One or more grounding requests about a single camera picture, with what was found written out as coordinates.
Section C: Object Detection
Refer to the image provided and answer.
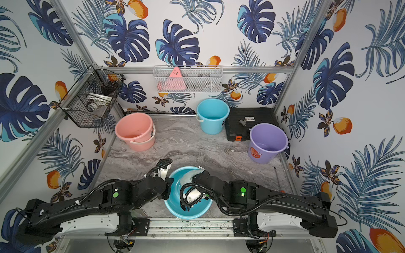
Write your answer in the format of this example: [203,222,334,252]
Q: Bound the silver metal pipe fitting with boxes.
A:
[239,119,247,127]

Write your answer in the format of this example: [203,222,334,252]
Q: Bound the clear wall shelf basket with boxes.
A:
[153,65,224,93]

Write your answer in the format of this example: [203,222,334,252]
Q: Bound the pink triangle item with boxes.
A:
[162,66,187,91]

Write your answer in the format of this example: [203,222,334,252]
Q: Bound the light teal cloth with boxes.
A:
[180,169,205,186]

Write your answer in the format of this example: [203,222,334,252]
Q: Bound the pink plastic bucket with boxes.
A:
[115,113,156,152]

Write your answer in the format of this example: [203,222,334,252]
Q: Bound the teal bucket with label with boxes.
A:
[196,98,230,135]

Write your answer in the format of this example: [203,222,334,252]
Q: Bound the black tool case orange latches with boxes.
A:
[225,108,279,142]

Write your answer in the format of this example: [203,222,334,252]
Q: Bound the teal plastic bucket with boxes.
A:
[165,166,213,220]

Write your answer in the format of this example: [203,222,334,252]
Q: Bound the black wire basket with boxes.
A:
[58,65,125,128]

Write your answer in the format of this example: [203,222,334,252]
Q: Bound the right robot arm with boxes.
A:
[179,170,339,239]

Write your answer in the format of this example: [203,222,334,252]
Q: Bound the purple plastic bucket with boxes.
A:
[248,123,288,164]

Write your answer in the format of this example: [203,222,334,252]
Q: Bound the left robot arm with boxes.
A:
[15,158,173,245]

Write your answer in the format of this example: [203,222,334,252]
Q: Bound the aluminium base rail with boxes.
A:
[58,215,314,239]

